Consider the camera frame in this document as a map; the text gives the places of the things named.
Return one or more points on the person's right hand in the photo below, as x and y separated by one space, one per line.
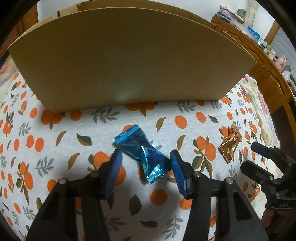
268 216

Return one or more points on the blue box on cabinet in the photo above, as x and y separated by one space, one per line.
253 34

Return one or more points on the window roller blind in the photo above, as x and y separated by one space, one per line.
283 46

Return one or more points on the beige curtain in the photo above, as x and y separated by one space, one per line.
251 10

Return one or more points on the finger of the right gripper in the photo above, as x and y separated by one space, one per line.
267 152
256 173

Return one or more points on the blue foil candy wrapper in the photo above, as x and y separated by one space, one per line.
134 142

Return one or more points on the pink bottle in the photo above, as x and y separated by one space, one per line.
281 63

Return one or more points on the brown foil candy packet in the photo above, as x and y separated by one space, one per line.
230 143

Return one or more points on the louvered wooden wardrobe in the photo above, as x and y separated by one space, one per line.
27 21

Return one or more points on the wooden sideboard cabinet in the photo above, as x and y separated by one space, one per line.
271 83

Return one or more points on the brown cardboard box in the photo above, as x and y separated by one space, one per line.
121 52

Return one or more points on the orange print white cloth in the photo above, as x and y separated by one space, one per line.
137 210

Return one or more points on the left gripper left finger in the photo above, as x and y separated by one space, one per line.
56 219

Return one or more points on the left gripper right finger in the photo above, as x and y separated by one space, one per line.
235 218

